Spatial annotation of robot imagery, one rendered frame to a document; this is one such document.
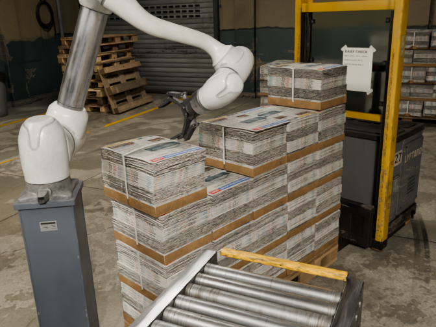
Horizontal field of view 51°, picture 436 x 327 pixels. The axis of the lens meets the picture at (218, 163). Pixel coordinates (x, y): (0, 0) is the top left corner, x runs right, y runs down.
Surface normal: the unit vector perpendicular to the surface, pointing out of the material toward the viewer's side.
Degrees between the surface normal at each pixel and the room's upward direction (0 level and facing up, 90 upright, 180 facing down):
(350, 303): 0
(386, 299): 0
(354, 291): 0
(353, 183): 90
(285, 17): 90
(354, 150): 90
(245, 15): 90
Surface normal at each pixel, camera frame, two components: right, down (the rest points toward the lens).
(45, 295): 0.14, 0.30
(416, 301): -0.04, -0.95
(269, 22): -0.43, 0.29
